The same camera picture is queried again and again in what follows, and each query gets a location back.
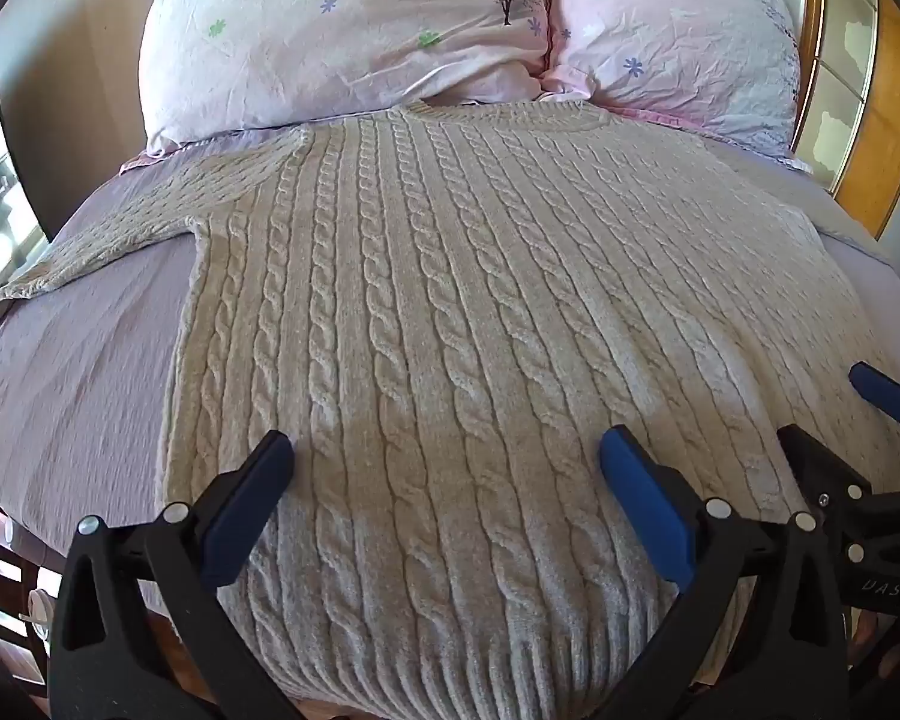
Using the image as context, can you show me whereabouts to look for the pink floral pillow with tree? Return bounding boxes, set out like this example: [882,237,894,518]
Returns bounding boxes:
[136,0,553,156]

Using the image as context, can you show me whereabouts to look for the white round object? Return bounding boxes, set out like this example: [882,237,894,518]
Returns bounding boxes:
[21,588,55,640]

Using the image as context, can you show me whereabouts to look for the cream cable-knit sweater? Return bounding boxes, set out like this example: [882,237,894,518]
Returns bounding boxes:
[0,99,900,711]

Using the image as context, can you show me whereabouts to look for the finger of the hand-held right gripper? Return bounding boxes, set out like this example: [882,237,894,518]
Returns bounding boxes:
[775,424,872,520]
[849,361,900,425]

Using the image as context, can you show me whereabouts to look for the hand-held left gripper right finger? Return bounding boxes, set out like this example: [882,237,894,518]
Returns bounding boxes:
[598,424,851,720]

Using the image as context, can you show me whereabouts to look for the wooden headboard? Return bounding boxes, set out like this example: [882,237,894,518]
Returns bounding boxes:
[750,0,900,242]

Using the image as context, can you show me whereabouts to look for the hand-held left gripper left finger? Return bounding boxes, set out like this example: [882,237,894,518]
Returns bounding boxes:
[49,430,296,720]

